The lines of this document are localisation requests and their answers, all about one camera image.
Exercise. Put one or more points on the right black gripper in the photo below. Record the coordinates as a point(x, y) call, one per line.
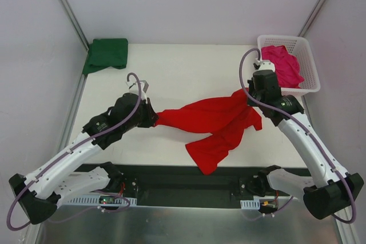
point(254, 95)

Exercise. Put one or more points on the left white cable duct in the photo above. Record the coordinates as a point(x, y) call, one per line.
point(101, 200)

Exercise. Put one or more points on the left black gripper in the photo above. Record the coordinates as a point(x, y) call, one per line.
point(149, 113)

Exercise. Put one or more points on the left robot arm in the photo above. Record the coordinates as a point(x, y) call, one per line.
point(47, 188)

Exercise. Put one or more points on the pink t shirt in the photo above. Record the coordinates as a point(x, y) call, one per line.
point(286, 65)

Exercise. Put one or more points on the white cable duct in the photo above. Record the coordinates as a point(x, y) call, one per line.
point(250, 204)
point(101, 200)

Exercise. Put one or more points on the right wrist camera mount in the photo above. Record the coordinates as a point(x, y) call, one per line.
point(264, 65)

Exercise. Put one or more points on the folded green t shirt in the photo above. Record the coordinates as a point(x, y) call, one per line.
point(104, 53)

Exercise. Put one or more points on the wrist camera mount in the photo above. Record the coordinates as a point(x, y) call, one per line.
point(138, 88)
point(264, 65)

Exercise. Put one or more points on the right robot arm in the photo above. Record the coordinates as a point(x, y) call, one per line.
point(330, 187)

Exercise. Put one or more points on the right white cable duct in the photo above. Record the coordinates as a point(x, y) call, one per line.
point(250, 204)

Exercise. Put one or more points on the red t shirt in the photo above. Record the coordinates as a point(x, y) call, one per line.
point(224, 118)

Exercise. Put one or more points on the white plastic basket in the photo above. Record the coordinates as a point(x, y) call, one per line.
point(300, 48)

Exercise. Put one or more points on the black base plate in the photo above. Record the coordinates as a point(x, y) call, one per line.
point(171, 186)

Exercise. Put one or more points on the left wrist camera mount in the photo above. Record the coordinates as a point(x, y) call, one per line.
point(138, 88)

